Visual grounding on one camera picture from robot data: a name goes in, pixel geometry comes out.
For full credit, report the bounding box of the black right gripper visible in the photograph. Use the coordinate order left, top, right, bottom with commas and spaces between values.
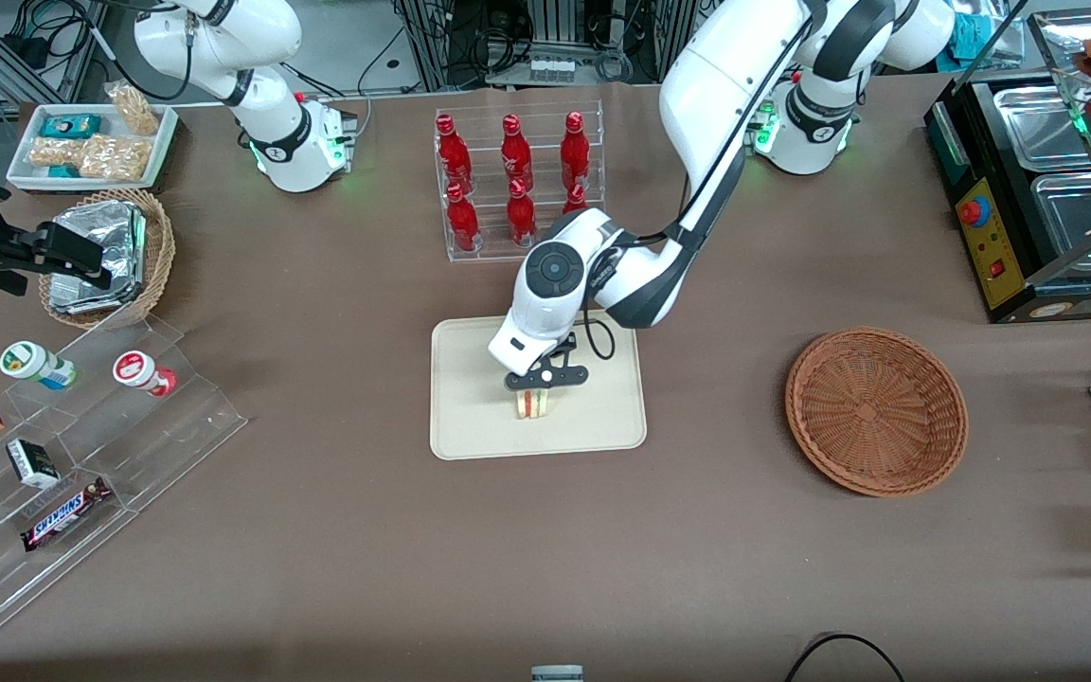
0, 224, 116, 291

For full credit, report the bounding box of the deep tan wicker basket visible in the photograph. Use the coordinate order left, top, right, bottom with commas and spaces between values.
38, 188, 176, 331

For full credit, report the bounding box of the cream rectangular tray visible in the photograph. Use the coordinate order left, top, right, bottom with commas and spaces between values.
429, 309, 649, 461

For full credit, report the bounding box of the white rectangular snack tray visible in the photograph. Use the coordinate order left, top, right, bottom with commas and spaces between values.
6, 102, 179, 193

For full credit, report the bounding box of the round brown wicker basket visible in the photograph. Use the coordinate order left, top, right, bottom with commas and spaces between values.
785, 327, 970, 498

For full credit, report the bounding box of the silver foil wrapped pack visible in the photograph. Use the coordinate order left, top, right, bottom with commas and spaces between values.
51, 201, 147, 285
48, 275, 144, 315

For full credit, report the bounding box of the large clear bag of snack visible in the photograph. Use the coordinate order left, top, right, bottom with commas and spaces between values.
80, 135, 153, 183

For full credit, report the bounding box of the green lid yogurt cup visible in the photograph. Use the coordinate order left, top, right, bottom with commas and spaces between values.
0, 341, 78, 391

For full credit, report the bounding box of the clear bag of rice snack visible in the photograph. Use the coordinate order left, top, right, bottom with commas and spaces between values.
27, 137, 87, 170

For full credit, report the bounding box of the red lid yogurt cup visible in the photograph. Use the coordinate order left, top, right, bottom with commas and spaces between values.
113, 350, 177, 397

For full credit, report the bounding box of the clear acrylic bottle rack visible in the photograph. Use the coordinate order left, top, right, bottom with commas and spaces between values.
434, 100, 607, 264

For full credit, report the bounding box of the clear bag of peanuts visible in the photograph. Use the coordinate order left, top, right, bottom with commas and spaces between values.
105, 81, 161, 136

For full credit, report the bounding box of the clear acrylic stepped display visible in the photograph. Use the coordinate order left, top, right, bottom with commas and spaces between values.
0, 313, 249, 645

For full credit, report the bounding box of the small black white box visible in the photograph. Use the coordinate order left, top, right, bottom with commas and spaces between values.
6, 439, 62, 490

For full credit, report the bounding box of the snickers chocolate bar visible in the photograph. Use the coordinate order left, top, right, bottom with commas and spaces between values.
20, 476, 114, 552

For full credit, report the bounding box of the metal equipment rack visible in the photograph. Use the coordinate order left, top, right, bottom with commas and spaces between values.
394, 0, 698, 91

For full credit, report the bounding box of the black food warmer cabinet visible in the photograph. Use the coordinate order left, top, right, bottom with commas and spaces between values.
924, 9, 1091, 325

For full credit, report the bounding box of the dark left wrist camera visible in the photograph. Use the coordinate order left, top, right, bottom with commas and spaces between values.
505, 365, 591, 392

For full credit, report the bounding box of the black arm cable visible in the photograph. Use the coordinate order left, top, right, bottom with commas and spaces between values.
583, 19, 812, 363

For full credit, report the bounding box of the black looped cable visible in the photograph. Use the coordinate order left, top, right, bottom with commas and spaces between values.
784, 633, 906, 682

